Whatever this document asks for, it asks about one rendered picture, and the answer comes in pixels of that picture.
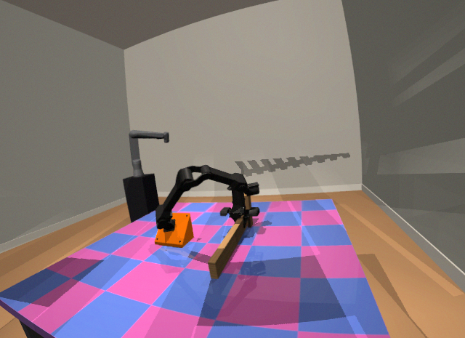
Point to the wooden post with slot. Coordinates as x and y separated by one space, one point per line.
248 206

